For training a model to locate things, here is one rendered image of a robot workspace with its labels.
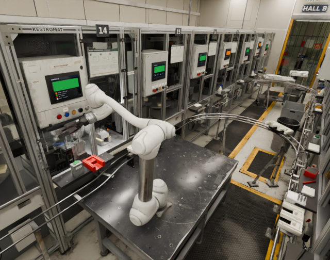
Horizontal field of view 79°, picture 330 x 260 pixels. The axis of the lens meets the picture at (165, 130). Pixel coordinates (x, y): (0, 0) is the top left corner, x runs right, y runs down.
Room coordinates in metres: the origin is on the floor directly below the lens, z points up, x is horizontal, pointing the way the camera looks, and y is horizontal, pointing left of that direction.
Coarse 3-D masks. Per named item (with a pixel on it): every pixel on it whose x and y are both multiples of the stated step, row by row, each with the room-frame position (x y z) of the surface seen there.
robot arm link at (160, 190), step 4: (156, 180) 1.24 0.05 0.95; (160, 180) 1.25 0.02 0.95; (156, 184) 1.19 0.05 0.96; (160, 184) 1.19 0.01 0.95; (164, 184) 1.21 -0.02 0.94; (156, 188) 1.16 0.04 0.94; (160, 188) 1.16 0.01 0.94; (164, 188) 1.18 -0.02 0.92; (156, 192) 1.15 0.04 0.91; (160, 192) 1.15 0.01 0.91; (164, 192) 1.17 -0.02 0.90; (156, 196) 1.12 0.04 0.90; (160, 196) 1.13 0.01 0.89; (164, 196) 1.16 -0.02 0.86; (160, 200) 1.11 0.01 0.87; (164, 200) 1.16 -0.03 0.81; (160, 204) 1.11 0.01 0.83; (164, 204) 1.17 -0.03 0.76
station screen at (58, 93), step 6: (54, 78) 1.36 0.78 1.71; (60, 78) 1.39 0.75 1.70; (66, 78) 1.43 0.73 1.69; (72, 78) 1.47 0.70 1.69; (78, 78) 1.51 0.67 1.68; (78, 84) 1.50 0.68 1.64; (60, 90) 1.38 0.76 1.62; (66, 90) 1.41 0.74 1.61; (72, 90) 1.45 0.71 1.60; (78, 90) 1.49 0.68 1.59; (54, 96) 1.34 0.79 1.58; (60, 96) 1.37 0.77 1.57; (66, 96) 1.41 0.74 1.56; (72, 96) 1.45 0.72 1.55
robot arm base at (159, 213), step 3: (168, 204) 1.23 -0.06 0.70; (171, 204) 1.24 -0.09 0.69; (165, 207) 1.18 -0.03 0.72; (168, 207) 1.21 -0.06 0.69; (159, 210) 1.15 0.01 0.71; (162, 210) 1.16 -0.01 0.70; (165, 210) 1.17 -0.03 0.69; (156, 213) 1.13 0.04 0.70; (159, 213) 1.13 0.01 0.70; (162, 213) 1.14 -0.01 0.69; (159, 216) 1.11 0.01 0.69
